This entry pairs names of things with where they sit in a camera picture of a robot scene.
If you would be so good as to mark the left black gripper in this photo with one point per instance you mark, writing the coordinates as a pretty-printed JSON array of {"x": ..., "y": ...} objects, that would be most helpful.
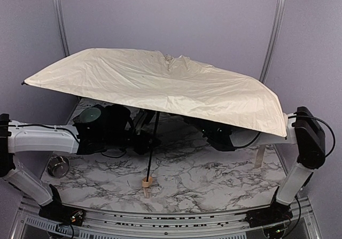
[{"x": 146, "y": 141}]

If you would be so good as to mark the beige folding umbrella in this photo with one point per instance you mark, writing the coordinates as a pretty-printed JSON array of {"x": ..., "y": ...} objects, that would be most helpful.
[{"x": 154, "y": 81}]

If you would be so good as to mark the front aluminium rail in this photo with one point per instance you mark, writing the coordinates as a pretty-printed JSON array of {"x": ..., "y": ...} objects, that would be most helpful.
[{"x": 115, "y": 224}]

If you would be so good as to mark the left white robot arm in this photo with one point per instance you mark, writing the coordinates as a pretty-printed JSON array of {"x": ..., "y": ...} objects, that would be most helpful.
[{"x": 22, "y": 137}]

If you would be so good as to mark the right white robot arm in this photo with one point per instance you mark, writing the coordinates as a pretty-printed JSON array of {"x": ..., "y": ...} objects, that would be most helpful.
[{"x": 303, "y": 130}]

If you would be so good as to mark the right aluminium frame post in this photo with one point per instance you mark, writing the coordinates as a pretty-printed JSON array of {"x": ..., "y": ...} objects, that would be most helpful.
[{"x": 275, "y": 30}]

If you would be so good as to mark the steel cup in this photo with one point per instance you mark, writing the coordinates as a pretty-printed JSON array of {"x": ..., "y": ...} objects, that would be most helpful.
[{"x": 58, "y": 167}]

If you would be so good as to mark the left aluminium frame post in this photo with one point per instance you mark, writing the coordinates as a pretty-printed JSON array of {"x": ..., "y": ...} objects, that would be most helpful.
[{"x": 61, "y": 26}]

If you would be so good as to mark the green bowl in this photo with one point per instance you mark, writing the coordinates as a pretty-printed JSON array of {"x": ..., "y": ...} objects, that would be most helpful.
[{"x": 89, "y": 115}]

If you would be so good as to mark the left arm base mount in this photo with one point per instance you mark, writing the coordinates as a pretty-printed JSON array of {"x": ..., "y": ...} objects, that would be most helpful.
[{"x": 57, "y": 211}]

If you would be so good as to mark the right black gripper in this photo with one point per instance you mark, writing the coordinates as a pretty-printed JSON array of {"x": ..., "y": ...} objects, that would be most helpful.
[{"x": 204, "y": 128}]

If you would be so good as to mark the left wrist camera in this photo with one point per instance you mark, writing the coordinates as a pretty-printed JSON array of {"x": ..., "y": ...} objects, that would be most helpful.
[{"x": 142, "y": 118}]

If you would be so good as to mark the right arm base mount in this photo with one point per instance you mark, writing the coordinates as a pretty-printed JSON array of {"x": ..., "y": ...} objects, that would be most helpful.
[{"x": 275, "y": 212}]

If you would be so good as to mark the transparent plastic strip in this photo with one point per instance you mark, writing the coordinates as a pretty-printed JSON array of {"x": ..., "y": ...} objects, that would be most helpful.
[{"x": 259, "y": 156}]

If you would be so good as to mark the black patterned mat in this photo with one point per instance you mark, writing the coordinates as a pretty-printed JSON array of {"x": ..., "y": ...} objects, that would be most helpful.
[{"x": 76, "y": 119}]

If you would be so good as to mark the aluminium frame post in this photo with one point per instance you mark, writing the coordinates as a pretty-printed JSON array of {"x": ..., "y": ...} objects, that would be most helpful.
[
  {"x": 275, "y": 30},
  {"x": 61, "y": 26}
]

